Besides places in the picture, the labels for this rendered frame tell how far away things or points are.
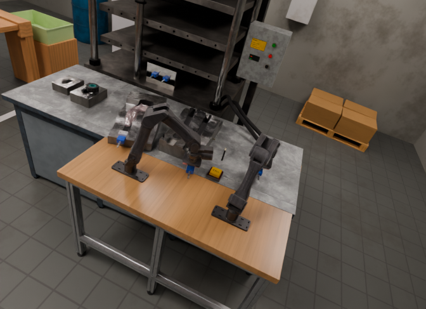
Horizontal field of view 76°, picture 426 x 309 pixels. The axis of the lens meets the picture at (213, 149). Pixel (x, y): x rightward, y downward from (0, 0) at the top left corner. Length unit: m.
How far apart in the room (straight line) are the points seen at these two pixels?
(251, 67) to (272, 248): 1.36
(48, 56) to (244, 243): 3.03
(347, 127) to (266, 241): 3.01
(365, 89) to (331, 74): 0.56
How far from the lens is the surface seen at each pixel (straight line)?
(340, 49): 4.75
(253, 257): 1.36
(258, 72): 2.23
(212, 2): 2.19
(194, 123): 1.83
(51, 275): 2.19
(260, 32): 2.16
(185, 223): 1.38
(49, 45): 3.67
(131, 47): 2.54
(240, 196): 1.33
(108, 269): 2.15
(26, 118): 2.34
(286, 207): 1.63
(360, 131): 4.26
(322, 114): 4.19
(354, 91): 4.94
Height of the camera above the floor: 1.89
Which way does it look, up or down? 37 degrees down
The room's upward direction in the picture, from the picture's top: 15 degrees clockwise
